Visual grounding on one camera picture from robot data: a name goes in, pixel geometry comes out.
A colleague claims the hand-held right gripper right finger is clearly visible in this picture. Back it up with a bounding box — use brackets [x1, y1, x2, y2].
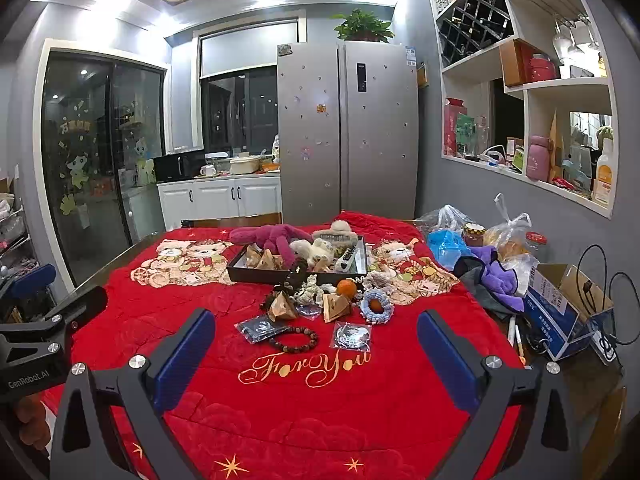
[416, 309, 596, 480]

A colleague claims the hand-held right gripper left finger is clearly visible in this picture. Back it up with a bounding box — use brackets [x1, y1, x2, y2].
[49, 307, 217, 480]

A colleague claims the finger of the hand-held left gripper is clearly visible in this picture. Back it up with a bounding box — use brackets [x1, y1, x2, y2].
[46, 286, 109, 332]
[0, 264, 57, 311]

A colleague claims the black plastic packet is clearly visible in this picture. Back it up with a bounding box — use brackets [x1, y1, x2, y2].
[236, 316, 289, 344]

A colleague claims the blue white crochet scrunchie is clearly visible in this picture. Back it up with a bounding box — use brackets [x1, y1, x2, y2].
[360, 290, 394, 322]

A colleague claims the black tray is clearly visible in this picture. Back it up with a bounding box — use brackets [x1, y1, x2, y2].
[226, 239, 369, 287]

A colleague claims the dark brown fuzzy accessory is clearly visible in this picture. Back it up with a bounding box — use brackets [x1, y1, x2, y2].
[287, 257, 309, 287]

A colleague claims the wooden desktop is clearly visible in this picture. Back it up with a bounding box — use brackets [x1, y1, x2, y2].
[65, 220, 629, 480]

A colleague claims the person's left hand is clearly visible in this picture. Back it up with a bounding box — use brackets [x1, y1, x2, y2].
[14, 394, 55, 463]

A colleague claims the white pen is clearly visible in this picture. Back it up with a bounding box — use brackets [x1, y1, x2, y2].
[507, 314, 527, 363]

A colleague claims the grey cloth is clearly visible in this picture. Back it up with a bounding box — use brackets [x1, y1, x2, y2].
[452, 255, 508, 313]

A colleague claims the clear packet with round charm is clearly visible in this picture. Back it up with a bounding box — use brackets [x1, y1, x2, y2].
[332, 321, 374, 354]

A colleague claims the purple cloth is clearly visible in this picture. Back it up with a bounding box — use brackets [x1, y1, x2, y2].
[467, 245, 528, 307]

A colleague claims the white lace trim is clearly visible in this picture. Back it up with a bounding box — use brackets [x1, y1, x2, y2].
[364, 271, 398, 292]

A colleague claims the red printed blanket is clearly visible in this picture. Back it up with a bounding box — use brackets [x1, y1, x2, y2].
[40, 210, 527, 480]

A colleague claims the blue plastic bag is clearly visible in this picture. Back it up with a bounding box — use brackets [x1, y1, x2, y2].
[427, 230, 474, 272]

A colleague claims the blue white cardboard box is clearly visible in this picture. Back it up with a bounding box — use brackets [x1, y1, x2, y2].
[525, 263, 617, 362]

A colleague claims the glass jar patterned lid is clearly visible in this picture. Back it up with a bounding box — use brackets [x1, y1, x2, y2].
[461, 223, 486, 249]

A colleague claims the glass sliding door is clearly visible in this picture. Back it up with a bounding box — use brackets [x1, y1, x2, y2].
[32, 39, 169, 288]

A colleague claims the plastic bag of bread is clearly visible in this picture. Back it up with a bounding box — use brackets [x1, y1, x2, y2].
[482, 192, 540, 273]

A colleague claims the clear plastic bag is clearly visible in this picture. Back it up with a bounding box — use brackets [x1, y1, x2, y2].
[415, 204, 476, 251]

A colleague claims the white black hair claw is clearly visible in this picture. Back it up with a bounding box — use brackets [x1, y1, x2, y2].
[334, 244, 367, 274]

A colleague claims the wooden chair back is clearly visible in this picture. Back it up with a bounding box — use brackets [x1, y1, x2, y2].
[181, 212, 284, 231]

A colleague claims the glass jar red lid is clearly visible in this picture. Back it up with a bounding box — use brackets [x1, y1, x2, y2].
[522, 232, 549, 262]

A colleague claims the magenta plush toy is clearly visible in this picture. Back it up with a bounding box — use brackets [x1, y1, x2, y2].
[229, 223, 322, 267]

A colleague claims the white kitchen cabinet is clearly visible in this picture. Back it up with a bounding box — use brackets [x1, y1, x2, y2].
[157, 176, 282, 233]

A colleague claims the black microwave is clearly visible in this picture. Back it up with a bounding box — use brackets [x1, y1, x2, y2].
[152, 150, 207, 184]

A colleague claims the beige furry hair clip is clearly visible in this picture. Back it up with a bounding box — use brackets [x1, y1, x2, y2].
[314, 220, 365, 247]

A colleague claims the white plush bear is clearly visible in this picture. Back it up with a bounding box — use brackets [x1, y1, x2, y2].
[290, 237, 336, 267]

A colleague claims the white cooking pot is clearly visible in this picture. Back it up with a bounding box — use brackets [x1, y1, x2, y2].
[229, 156, 262, 176]

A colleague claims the glass jug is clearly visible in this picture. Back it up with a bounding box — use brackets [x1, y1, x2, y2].
[471, 116, 492, 159]

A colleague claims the green box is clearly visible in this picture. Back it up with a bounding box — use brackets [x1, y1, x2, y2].
[456, 114, 476, 157]

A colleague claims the red gift box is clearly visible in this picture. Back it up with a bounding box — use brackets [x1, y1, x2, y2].
[444, 97, 468, 157]

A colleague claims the white bottle orange label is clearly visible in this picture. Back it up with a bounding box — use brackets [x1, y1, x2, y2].
[591, 137, 615, 207]

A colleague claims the silver double-door refrigerator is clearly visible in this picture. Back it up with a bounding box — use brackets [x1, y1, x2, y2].
[276, 41, 420, 226]

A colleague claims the dark window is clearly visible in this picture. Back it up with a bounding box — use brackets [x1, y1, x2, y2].
[199, 66, 279, 153]

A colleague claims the brown box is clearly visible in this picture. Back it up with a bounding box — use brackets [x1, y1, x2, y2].
[500, 40, 531, 87]

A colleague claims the red container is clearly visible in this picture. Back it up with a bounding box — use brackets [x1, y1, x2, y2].
[527, 54, 559, 81]

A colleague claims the hanging wine glass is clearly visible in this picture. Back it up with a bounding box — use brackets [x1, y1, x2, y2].
[552, 19, 572, 61]
[568, 20, 587, 57]

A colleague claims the green potted plant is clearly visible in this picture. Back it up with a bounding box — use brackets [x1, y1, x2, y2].
[332, 8, 396, 44]

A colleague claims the wooden bead bracelet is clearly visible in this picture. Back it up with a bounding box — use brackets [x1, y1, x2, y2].
[268, 326, 320, 354]

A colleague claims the black cable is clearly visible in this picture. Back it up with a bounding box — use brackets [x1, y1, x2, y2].
[575, 244, 640, 347]

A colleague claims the white wall shelf unit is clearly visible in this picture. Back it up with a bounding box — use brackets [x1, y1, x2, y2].
[422, 0, 617, 219]

